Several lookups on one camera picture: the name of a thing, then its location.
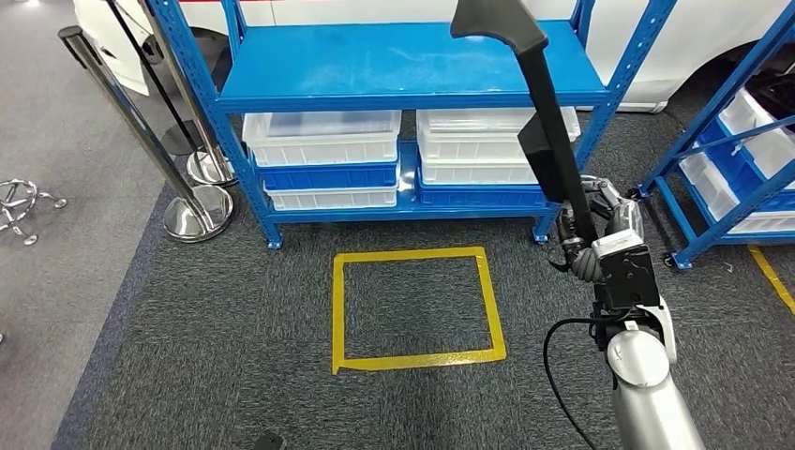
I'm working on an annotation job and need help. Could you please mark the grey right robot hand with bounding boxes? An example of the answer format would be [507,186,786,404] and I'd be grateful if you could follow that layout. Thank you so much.
[555,175,645,263]

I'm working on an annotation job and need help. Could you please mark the long black plastic trim part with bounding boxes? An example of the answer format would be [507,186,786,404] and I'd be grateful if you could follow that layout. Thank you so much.
[450,0,603,247]

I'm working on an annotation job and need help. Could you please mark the blue metal shelf rack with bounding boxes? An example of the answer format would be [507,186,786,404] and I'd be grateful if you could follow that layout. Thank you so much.
[637,0,795,273]
[145,0,680,251]

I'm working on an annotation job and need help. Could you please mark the black curved parts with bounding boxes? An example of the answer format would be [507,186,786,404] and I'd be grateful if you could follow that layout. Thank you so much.
[742,69,795,135]

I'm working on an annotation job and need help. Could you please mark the white car with red stripe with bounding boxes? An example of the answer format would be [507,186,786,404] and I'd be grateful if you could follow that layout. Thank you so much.
[73,0,795,114]

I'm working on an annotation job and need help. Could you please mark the chrome chair base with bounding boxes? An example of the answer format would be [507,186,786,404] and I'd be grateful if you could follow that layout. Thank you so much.
[0,178,68,248]

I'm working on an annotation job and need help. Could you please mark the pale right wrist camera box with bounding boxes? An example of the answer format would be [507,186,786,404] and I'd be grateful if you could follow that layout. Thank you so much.
[590,228,663,312]

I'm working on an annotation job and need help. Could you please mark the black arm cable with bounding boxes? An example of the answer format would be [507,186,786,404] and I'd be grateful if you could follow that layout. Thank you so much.
[543,316,628,450]

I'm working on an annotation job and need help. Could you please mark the black stanchion post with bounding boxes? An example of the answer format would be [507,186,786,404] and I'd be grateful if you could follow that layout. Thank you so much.
[102,0,207,158]

